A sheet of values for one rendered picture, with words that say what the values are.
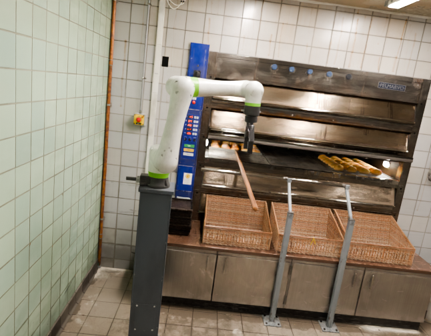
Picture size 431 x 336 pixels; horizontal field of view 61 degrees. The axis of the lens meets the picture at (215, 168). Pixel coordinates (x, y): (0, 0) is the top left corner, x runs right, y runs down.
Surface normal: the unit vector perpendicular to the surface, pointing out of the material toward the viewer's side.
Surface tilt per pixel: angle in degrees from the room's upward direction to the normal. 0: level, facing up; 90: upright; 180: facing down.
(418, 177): 90
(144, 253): 90
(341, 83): 90
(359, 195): 70
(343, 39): 90
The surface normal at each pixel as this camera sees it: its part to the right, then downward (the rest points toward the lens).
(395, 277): 0.00, 0.25
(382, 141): 0.05, -0.12
